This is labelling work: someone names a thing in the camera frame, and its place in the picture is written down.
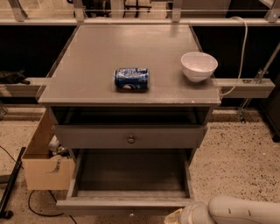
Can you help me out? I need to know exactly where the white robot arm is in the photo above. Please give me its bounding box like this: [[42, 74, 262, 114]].
[[164, 195, 280, 224]]

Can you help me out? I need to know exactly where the grey wooden drawer cabinet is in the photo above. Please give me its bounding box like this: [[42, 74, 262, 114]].
[[38, 24, 222, 165]]

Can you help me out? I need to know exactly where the grey top drawer with knob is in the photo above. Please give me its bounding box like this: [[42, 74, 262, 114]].
[[52, 125, 207, 149]]

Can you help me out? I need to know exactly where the cardboard box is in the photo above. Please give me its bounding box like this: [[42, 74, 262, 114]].
[[22, 111, 75, 190]]

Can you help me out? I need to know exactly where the blue soda can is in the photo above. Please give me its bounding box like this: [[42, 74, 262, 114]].
[[114, 67, 150, 90]]

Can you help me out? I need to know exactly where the white ceramic bowl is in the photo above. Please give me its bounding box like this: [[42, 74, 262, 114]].
[[181, 52, 218, 82]]

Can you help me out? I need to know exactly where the black pole stand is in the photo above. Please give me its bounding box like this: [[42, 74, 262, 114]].
[[0, 147, 25, 220]]

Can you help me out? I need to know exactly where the black floor cable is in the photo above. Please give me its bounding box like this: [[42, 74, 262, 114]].
[[27, 190, 77, 224]]

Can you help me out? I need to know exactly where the white cable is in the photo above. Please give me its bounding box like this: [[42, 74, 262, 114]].
[[218, 16, 249, 98]]

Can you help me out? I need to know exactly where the black object on rail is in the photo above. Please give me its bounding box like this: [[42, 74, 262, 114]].
[[0, 70, 30, 85]]

